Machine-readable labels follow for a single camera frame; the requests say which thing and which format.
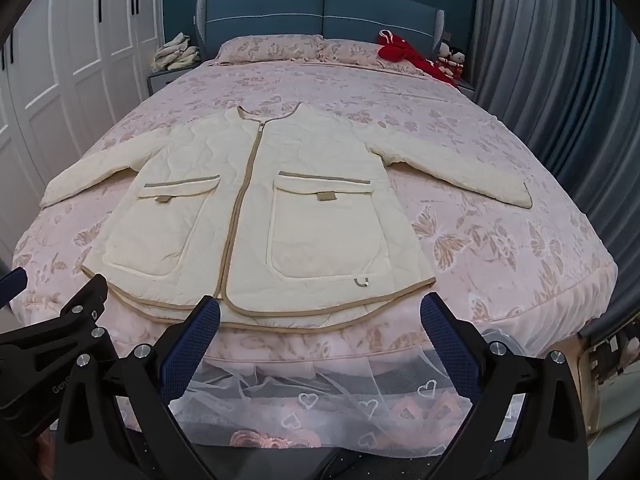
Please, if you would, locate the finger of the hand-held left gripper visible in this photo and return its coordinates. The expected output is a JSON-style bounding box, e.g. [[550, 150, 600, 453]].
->
[[0, 276, 121, 381], [0, 266, 28, 310]]

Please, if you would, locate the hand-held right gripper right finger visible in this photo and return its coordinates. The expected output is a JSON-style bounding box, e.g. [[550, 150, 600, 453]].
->
[[420, 292, 588, 480]]

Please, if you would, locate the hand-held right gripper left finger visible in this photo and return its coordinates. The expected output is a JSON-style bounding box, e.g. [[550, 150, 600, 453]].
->
[[52, 296, 222, 480]]

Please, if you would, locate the cream quilted jacket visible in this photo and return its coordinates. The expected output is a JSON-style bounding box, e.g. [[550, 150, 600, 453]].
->
[[39, 102, 533, 332]]

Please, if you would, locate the pile of cream clothes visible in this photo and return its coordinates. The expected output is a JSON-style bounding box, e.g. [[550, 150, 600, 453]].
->
[[151, 32, 201, 72]]

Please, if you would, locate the cardboard box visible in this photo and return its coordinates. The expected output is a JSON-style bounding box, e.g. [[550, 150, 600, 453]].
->
[[565, 330, 640, 431]]

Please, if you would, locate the white wardrobe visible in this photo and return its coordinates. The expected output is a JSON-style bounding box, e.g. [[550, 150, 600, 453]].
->
[[0, 0, 166, 261]]

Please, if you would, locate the pink butterfly blanket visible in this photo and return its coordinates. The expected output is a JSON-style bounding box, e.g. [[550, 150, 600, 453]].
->
[[11, 57, 617, 376]]

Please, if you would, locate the grey nightstand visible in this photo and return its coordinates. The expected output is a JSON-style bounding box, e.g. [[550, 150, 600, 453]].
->
[[146, 62, 201, 96]]

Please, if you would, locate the red garment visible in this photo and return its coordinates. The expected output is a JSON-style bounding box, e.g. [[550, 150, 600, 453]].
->
[[376, 29, 458, 88]]

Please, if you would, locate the grey curtain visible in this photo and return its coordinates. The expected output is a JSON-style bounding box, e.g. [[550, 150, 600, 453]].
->
[[470, 0, 640, 336]]

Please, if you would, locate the pink butterfly pillow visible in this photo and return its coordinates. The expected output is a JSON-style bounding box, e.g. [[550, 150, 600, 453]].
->
[[216, 35, 325, 66], [316, 38, 436, 73]]

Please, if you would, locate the blue padded headboard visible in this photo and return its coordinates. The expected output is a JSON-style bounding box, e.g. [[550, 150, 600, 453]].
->
[[194, 0, 446, 58]]

